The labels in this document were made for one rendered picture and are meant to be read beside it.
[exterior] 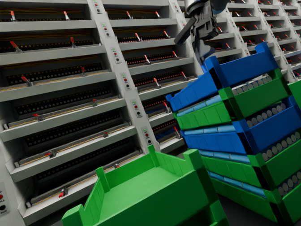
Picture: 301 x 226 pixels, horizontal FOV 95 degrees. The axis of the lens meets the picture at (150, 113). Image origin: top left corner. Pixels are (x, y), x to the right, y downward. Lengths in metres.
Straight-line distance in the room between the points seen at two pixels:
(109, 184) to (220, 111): 0.40
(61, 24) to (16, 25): 0.21
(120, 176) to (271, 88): 0.50
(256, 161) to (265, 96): 0.16
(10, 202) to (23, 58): 0.69
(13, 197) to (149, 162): 0.62
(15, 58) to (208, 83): 0.94
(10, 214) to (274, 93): 1.03
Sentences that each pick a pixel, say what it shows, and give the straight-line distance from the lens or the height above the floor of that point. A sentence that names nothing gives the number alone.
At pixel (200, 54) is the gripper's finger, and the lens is 0.61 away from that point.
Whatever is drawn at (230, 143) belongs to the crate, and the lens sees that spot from 0.41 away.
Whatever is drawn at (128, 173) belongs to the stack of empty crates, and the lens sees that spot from 0.51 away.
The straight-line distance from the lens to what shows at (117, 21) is 1.21.
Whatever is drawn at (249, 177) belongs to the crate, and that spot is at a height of 0.10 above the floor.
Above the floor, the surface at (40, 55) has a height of 0.89.
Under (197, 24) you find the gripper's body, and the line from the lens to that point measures 0.64.
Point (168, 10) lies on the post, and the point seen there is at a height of 1.22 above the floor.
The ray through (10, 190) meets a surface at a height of 0.27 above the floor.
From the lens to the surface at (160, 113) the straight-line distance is 1.01.
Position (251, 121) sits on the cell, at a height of 0.22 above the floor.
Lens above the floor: 0.30
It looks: 5 degrees up
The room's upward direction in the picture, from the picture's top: 22 degrees counter-clockwise
